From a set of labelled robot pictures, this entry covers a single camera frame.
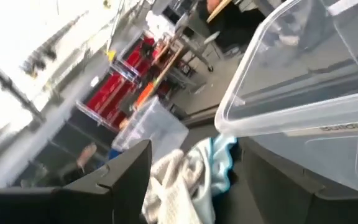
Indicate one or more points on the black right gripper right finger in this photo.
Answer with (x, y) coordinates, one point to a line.
(284, 202)

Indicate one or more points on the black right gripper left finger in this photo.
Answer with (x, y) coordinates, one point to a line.
(73, 205)

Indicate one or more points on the light blue microfiber towel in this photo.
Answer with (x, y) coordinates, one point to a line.
(219, 168)

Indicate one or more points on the white microfiber towel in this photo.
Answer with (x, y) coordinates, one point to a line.
(169, 186)

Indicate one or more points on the clear plastic bin with label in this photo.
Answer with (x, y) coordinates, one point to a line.
(306, 105)

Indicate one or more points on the red tool cabinet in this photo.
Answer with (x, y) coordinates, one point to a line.
(107, 93)

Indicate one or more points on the orange object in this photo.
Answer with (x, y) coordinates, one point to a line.
(144, 95)

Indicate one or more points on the black metal pole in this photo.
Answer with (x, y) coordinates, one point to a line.
(8, 84)

